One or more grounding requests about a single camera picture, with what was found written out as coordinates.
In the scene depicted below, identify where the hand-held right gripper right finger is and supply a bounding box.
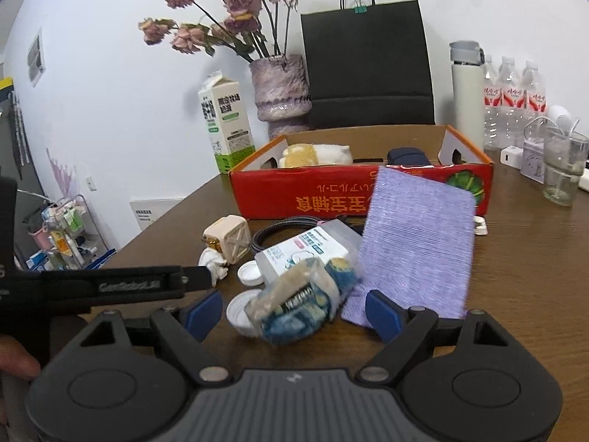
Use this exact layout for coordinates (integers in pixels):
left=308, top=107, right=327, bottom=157
left=359, top=289, right=525, bottom=386

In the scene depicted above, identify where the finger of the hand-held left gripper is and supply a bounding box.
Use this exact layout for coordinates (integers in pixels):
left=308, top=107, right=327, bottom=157
left=181, top=266, right=218, bottom=293

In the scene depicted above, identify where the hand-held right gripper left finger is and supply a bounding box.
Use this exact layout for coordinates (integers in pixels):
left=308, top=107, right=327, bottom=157
left=55, top=289, right=229, bottom=386

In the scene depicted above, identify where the white round cap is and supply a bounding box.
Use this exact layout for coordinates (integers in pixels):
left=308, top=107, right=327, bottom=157
left=227, top=291, right=263, bottom=338

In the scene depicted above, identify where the purple knitted cloth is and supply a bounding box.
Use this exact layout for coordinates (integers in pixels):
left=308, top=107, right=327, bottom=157
left=341, top=166, right=477, bottom=327

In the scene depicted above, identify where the blue beige fabric hair clip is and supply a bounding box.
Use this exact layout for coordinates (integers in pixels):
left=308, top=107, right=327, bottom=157
left=245, top=258, right=360, bottom=346

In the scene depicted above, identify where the clear cotton swab box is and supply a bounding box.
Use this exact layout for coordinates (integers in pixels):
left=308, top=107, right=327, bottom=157
left=253, top=220, right=364, bottom=295

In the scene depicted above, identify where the red cardboard box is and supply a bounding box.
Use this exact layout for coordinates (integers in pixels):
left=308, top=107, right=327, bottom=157
left=229, top=124, right=494, bottom=220

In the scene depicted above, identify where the brown wooden desktop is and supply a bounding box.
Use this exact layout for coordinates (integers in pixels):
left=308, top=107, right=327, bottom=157
left=87, top=147, right=589, bottom=442

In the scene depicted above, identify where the person's left hand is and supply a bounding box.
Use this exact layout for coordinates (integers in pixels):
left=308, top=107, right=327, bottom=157
left=0, top=336, right=42, bottom=381

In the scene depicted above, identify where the crumpled white tissue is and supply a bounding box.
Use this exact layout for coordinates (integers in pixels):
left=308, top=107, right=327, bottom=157
left=199, top=248, right=229, bottom=286

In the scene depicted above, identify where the beige cube gadget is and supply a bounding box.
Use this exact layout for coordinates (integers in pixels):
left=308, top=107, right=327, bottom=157
left=204, top=215, right=251, bottom=265

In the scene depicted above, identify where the small white bottle cap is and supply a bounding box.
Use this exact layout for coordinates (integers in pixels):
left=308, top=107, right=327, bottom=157
left=238, top=261, right=264, bottom=285

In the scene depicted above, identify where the metal storage cart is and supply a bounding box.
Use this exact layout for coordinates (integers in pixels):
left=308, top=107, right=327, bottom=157
left=23, top=196, right=116, bottom=272

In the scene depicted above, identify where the flat white box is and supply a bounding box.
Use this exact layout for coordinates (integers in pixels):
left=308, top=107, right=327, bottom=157
left=130, top=196, right=185, bottom=231

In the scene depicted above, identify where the white green milk carton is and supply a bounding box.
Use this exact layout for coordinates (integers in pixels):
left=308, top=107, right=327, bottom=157
left=198, top=70, right=257, bottom=175

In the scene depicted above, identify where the dark grey cabinet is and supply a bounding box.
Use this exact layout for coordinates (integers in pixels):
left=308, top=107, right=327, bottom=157
left=0, top=76, right=47, bottom=203

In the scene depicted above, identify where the dark blue pouch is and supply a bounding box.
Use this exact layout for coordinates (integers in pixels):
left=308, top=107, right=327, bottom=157
left=385, top=146, right=432, bottom=167

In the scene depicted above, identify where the yellow white plush toy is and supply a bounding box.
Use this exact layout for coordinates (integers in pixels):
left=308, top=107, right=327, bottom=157
left=277, top=144, right=354, bottom=169

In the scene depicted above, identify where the white charger block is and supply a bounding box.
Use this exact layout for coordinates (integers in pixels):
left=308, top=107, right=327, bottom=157
left=500, top=146, right=524, bottom=168

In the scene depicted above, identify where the purple ceramic vase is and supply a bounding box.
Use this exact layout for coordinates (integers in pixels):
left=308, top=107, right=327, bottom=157
left=248, top=54, right=313, bottom=141

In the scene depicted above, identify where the small white tin box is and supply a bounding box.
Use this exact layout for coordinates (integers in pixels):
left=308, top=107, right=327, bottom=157
left=521, top=138, right=548, bottom=184

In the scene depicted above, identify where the clear glass cup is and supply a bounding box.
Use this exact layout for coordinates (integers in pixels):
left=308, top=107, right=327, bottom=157
left=543, top=124, right=589, bottom=207

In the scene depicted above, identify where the clear water bottle red label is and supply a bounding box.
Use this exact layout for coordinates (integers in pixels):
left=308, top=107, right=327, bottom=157
left=497, top=56, right=528, bottom=148
left=483, top=55, right=503, bottom=150
left=522, top=60, right=549, bottom=125

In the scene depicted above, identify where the white thermos bottle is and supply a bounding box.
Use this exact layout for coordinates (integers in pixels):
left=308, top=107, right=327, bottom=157
left=449, top=41, right=486, bottom=152

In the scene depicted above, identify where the black paper bag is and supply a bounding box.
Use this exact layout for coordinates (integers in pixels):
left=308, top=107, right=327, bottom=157
left=300, top=0, right=436, bottom=130

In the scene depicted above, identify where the white round device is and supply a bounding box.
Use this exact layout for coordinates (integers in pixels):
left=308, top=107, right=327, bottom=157
left=547, top=105, right=581, bottom=136

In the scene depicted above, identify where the dried pink rose bouquet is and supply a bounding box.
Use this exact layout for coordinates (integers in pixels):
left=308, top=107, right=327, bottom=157
left=138, top=0, right=305, bottom=63

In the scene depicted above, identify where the black braided charging cable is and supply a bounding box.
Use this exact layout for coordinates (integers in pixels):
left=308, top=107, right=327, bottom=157
left=251, top=216, right=364, bottom=255

